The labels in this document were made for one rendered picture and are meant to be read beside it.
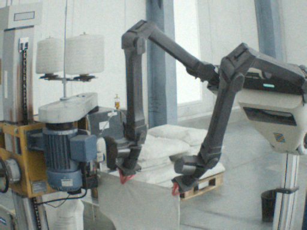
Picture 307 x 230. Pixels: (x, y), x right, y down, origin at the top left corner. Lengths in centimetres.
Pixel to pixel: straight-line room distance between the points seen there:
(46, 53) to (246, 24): 842
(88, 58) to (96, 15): 559
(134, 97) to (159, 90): 622
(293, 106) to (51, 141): 99
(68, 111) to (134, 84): 30
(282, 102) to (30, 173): 110
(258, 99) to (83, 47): 77
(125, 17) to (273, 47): 379
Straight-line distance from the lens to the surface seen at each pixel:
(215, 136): 200
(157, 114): 853
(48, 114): 209
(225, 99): 190
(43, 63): 240
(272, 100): 234
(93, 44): 218
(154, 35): 222
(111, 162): 261
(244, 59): 181
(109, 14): 792
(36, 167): 229
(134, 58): 218
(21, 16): 623
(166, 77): 822
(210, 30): 962
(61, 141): 213
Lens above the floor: 170
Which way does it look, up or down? 9 degrees down
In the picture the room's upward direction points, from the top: 1 degrees counter-clockwise
